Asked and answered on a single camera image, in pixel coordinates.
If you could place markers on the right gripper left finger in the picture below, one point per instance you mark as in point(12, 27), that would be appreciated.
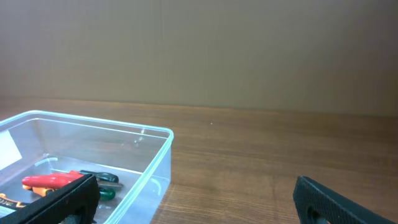
point(76, 202)

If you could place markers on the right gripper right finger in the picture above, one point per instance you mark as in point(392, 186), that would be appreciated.
point(316, 203)

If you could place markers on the green handled screwdriver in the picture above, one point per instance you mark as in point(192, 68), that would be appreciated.
point(107, 194)

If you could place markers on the red handled cutting pliers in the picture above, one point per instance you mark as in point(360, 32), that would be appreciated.
point(58, 180)

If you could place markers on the red black screwdriver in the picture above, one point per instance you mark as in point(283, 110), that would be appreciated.
point(105, 176)

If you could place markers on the orange black needle-nose pliers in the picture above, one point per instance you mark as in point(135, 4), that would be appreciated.
point(17, 205)

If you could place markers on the clear plastic container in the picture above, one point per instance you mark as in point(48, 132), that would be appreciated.
point(34, 142)

